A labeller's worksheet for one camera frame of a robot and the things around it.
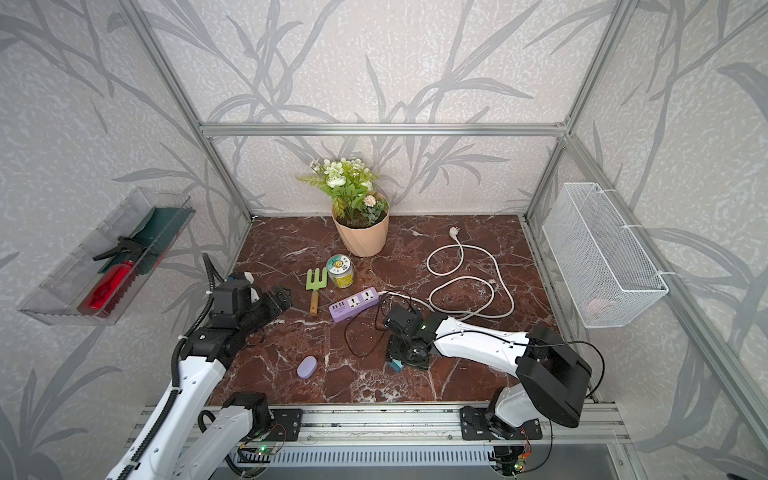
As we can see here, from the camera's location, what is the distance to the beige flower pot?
96 cm

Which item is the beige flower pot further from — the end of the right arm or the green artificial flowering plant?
the end of the right arm

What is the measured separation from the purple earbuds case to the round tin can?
0.25 m

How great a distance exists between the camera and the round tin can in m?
0.96

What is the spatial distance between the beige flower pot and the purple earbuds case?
1.24 feet

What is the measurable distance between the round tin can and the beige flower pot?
0.22 ft

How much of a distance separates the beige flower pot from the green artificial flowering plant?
0.7 inches
